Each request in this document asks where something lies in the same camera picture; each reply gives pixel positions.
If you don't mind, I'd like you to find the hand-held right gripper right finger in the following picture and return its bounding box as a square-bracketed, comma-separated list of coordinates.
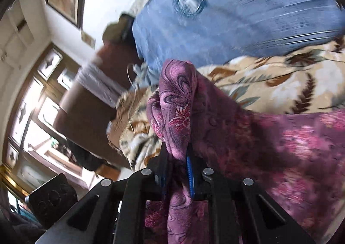
[186, 150, 316, 244]

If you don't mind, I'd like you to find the lavender cloth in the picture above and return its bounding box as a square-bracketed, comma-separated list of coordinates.
[75, 62, 127, 108]

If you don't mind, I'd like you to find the beige leaf print blanket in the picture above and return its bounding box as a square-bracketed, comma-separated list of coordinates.
[106, 40, 345, 172]

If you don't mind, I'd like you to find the wooden framed window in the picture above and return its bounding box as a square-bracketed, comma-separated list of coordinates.
[3, 44, 89, 196]

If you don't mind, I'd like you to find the small wall plate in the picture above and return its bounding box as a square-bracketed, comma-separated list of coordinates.
[81, 31, 96, 47]

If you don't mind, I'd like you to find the dark cloth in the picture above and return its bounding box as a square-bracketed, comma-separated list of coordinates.
[0, 201, 38, 244]

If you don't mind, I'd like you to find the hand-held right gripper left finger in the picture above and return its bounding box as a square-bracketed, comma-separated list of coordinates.
[36, 143, 173, 244]

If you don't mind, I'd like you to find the olive green cloth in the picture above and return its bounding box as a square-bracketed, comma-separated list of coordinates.
[104, 13, 134, 42]

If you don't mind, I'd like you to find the blue plaid blanket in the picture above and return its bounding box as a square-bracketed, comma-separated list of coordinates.
[132, 0, 345, 72]

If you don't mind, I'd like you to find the purple floral shirt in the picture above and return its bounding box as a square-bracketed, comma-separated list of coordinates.
[144, 59, 345, 244]

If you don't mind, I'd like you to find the white charger cable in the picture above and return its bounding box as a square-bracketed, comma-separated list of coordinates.
[126, 63, 138, 137]

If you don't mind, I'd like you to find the dark bag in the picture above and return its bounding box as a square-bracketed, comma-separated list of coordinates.
[67, 139, 108, 172]

